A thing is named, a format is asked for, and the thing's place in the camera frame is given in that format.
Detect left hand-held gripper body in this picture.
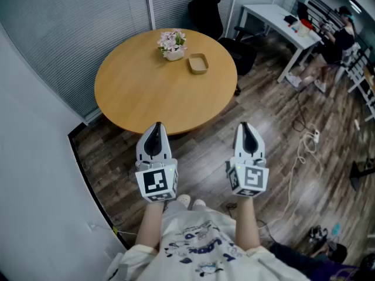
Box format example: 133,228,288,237
134,157,179,204

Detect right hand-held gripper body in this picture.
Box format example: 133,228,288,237
225,156,270,198

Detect beige rectangular tray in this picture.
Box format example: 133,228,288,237
187,53,209,76

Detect person's right forearm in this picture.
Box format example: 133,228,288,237
234,196,261,251

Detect person's left forearm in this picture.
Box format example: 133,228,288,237
135,200,165,250

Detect person's white left shoe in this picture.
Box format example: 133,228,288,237
176,194,192,209

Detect round wooden table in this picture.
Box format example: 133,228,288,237
94,28,238,136

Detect black and white gadget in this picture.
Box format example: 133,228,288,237
309,225,329,244

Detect cream printed shirt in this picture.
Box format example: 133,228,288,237
104,200,311,281

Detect pink flowers in white pot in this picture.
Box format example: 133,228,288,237
157,28,188,61

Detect black stand base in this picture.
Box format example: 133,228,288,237
349,159,375,191

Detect white slatted rack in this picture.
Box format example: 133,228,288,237
336,42,375,122

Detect jar with red lid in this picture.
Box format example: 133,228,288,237
297,18,313,37

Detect black office chair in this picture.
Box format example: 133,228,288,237
187,0,258,96

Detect white desk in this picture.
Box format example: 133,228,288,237
239,4,323,84

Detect white cable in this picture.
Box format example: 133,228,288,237
257,124,322,231

